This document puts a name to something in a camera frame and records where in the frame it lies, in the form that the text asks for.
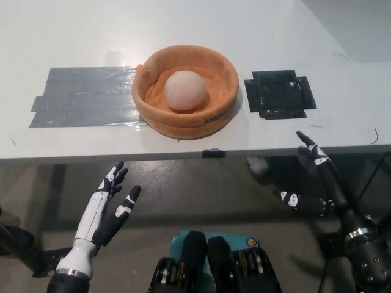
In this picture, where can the robot torso black teal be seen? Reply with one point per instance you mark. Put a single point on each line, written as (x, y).
(214, 265)

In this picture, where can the grey duct tape patch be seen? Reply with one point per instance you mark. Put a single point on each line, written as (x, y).
(88, 94)

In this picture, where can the pale pink plush dumpling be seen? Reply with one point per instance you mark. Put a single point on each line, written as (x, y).
(187, 90)

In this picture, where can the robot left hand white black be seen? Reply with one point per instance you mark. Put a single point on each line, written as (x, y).
(91, 215)

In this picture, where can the white object under table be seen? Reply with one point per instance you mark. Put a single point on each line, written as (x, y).
(258, 166)

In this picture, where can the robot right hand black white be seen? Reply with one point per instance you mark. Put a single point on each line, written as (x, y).
(334, 195)

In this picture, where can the orange plush round basket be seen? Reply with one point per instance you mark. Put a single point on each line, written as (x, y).
(214, 116)

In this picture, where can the black metal floor bracket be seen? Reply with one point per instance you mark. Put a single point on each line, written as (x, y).
(53, 259)

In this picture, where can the black tape square patch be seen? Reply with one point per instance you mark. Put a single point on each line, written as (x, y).
(279, 94)

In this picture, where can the small black tape piece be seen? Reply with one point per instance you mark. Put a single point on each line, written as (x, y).
(214, 153)

